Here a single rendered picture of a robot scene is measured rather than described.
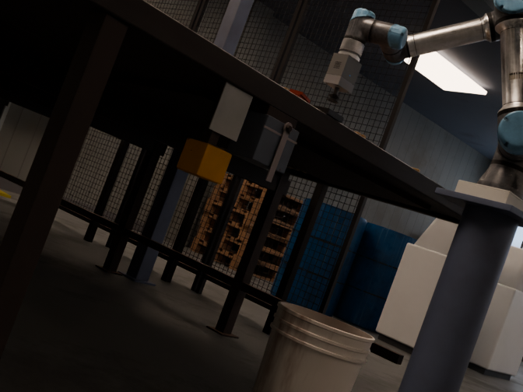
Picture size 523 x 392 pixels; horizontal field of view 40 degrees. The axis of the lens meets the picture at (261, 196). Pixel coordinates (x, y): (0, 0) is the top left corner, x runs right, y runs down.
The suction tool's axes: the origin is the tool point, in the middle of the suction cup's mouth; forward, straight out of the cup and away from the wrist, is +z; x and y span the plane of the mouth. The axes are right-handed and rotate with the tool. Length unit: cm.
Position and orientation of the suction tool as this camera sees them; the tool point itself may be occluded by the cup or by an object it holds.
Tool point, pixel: (331, 101)
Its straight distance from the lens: 238.4
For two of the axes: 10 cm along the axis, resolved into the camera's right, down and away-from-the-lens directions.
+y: -6.1, -2.6, -7.5
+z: -3.5, 9.4, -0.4
